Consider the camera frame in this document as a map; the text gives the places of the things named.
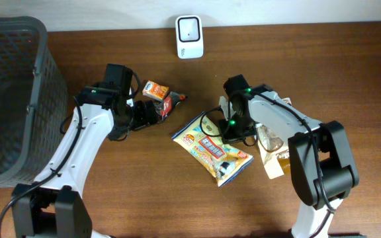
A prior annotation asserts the red black snack packet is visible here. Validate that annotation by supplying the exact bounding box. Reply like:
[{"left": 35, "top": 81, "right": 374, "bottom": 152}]
[{"left": 155, "top": 91, "right": 188, "bottom": 121}]

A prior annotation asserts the orange small tissue box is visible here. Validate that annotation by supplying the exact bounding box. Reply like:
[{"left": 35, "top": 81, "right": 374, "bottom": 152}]
[{"left": 142, "top": 81, "right": 169, "bottom": 101}]

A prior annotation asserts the yellow wet wipes pack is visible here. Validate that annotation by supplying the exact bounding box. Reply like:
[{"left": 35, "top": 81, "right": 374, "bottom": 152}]
[{"left": 172, "top": 112, "right": 254, "bottom": 187}]

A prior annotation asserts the brown mushroom snack bag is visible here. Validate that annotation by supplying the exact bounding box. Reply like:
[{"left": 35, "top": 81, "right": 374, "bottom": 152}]
[{"left": 256, "top": 124, "right": 290, "bottom": 179}]

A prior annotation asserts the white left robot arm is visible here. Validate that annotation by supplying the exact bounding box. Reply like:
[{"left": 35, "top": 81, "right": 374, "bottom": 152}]
[{"left": 2, "top": 63, "right": 159, "bottom": 237}]

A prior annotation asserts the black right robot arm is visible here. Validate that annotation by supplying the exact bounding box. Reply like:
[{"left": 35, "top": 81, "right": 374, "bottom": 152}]
[{"left": 220, "top": 75, "right": 359, "bottom": 237}]

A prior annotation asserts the white barcode scanner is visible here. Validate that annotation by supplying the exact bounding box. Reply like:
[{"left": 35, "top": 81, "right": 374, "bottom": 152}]
[{"left": 175, "top": 15, "right": 204, "bottom": 60}]

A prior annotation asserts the dark grey plastic basket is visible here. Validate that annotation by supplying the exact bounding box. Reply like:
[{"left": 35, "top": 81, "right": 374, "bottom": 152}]
[{"left": 0, "top": 17, "right": 69, "bottom": 188}]

